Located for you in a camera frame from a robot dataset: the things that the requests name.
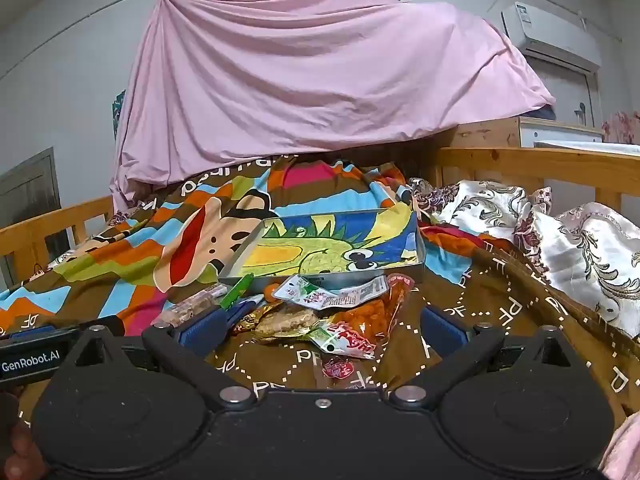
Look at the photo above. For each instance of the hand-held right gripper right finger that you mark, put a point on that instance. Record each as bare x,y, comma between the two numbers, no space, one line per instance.
442,332

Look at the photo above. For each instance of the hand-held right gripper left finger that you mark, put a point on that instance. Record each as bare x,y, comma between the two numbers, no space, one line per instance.
202,335

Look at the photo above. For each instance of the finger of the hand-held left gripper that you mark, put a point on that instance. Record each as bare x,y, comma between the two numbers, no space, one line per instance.
30,332

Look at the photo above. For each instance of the long clear cracker packet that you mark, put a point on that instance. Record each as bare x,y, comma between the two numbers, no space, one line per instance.
190,305

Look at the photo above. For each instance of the gold snack packet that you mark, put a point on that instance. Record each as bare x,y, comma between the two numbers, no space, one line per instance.
247,320

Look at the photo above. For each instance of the green stick snack packet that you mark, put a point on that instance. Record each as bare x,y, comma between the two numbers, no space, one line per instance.
237,290

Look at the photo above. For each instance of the clear bag of orange snacks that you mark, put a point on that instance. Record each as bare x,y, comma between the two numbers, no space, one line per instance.
375,315

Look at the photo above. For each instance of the orange mandarin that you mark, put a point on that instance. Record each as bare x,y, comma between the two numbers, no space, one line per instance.
271,292

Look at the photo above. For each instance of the clear rice crisp packet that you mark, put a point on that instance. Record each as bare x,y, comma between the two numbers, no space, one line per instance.
287,322

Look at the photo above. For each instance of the white green snack packet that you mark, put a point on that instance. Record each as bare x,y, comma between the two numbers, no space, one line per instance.
310,292
345,340

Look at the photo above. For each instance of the small red candy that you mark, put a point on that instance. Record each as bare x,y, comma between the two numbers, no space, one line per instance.
339,368

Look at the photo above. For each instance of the metal tray with cartoon print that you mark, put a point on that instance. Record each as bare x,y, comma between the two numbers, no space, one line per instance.
325,245

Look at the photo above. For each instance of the person's left hand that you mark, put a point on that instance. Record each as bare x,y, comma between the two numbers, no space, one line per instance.
25,455

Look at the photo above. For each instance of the colourful printed blanket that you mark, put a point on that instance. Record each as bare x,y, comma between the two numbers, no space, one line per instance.
125,260

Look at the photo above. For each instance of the grey panelled door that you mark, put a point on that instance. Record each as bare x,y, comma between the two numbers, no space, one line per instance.
30,190

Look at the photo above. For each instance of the wooden cabinet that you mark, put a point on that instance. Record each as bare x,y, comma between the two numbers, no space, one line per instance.
480,135

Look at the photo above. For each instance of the plain pink cloth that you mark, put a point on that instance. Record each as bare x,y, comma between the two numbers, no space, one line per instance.
625,450

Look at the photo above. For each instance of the teal patterned cloth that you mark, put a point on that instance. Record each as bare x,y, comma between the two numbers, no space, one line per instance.
117,110

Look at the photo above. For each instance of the pink bed sheet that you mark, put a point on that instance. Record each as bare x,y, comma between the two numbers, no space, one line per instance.
300,85

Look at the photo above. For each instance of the pink floral cloth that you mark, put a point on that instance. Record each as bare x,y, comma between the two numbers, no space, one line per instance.
622,127

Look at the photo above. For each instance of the white air conditioner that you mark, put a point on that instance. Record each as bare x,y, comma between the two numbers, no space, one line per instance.
550,30

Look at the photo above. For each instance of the wooden bed frame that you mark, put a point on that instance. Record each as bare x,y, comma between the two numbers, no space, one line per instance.
550,165

